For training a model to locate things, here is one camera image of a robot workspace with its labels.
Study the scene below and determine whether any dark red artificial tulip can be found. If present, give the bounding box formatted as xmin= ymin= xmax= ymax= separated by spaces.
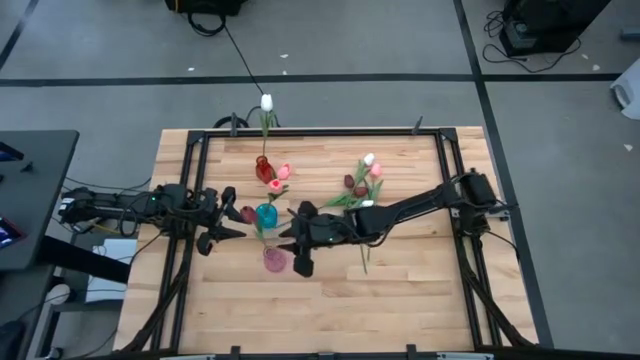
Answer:
xmin=343 ymin=174 xmax=370 ymax=275
xmin=239 ymin=205 xmax=274 ymax=251
xmin=329 ymin=185 xmax=370 ymax=209

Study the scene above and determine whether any pink glass vase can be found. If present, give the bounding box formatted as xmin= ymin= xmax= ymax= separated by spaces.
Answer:
xmin=262 ymin=245 xmax=288 ymax=274

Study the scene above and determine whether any black desk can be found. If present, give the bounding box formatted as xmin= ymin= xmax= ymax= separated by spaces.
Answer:
xmin=0 ymin=130 xmax=80 ymax=272

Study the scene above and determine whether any bunch of tulips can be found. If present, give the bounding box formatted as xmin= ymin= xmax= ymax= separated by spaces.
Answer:
xmin=322 ymin=152 xmax=377 ymax=209

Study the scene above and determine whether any tangled black cable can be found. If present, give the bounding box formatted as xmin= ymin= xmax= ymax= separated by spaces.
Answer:
xmin=482 ymin=9 xmax=584 ymax=75

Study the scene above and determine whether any large black equipment case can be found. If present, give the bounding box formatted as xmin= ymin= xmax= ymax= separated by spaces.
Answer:
xmin=498 ymin=0 xmax=612 ymax=57

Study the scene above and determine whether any white plastic object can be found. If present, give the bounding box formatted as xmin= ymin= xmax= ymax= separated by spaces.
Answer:
xmin=609 ymin=58 xmax=640 ymax=121

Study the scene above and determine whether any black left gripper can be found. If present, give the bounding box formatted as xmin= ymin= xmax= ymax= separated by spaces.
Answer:
xmin=192 ymin=185 xmax=248 ymax=242

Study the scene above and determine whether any dark flat device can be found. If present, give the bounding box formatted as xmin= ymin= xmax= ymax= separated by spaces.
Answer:
xmin=0 ymin=142 xmax=25 ymax=162

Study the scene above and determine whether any black coiled cable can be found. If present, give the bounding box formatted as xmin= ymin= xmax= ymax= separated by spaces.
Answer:
xmin=213 ymin=114 xmax=250 ymax=130

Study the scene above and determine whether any blue glass vase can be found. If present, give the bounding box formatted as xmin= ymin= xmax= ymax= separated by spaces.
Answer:
xmin=255 ymin=202 xmax=279 ymax=230

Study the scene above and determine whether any black floor cable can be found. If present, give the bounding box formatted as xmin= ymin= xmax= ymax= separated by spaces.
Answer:
xmin=186 ymin=10 xmax=281 ymax=129

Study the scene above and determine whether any red glass vase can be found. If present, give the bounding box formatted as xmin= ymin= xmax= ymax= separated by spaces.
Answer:
xmin=254 ymin=155 xmax=278 ymax=185

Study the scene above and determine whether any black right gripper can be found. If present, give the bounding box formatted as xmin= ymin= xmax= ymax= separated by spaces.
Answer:
xmin=276 ymin=200 xmax=329 ymax=257

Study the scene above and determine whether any black desk foot bar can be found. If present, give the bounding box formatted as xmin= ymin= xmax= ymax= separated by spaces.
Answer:
xmin=38 ymin=234 xmax=132 ymax=285

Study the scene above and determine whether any black equipment box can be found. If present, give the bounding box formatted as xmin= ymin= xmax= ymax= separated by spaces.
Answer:
xmin=164 ymin=0 xmax=247 ymax=16

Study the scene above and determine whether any red-cased phone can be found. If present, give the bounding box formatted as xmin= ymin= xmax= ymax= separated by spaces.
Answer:
xmin=0 ymin=216 xmax=25 ymax=250

